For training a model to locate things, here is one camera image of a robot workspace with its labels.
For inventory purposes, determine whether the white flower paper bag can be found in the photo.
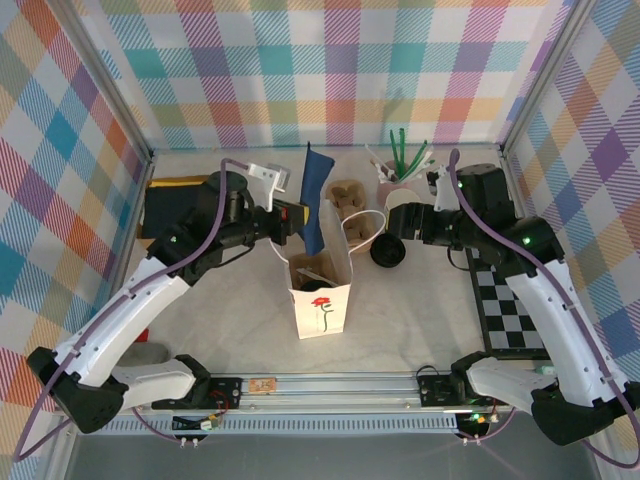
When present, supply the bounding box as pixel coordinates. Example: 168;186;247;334
269;198;390;341

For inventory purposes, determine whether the black cup lid stack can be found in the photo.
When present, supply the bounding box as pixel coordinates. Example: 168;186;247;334
370;233;408;271

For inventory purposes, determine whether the pulp cup carrier stack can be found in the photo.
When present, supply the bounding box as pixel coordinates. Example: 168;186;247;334
325;180;382;254

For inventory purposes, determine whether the cardboard napkin tray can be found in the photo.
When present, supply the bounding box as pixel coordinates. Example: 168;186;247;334
136;173;211;241

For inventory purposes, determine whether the black grey checkerboard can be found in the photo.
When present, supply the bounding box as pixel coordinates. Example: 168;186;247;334
464;247;551;359

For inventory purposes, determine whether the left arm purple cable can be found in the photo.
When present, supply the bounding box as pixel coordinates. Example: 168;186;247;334
13;157;251;461

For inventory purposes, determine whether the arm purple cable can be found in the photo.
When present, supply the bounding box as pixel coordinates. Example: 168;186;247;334
13;157;251;461
448;148;640;469

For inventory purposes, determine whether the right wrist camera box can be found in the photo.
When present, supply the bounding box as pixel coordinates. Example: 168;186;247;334
425;164;460;212

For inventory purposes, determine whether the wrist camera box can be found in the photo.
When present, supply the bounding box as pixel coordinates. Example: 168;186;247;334
425;164;460;212
244;162;292;215

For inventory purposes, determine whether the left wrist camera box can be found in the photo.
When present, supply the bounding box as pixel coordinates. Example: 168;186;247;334
244;162;292;215

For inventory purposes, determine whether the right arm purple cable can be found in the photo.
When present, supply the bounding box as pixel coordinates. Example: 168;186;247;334
448;148;640;469

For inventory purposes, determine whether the aluminium frame post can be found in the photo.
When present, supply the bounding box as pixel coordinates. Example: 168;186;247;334
499;0;599;159
62;0;154;161

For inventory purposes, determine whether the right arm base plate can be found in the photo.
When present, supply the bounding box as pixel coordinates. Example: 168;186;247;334
417;374;469;407

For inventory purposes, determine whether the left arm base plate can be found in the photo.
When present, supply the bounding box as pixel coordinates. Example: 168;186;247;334
207;377;242;411

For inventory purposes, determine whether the aluminium frame rail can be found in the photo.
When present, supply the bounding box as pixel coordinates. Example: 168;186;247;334
53;372;607;416

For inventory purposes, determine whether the slotted grey cable duct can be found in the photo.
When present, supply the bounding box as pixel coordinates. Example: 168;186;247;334
74;417;461;435

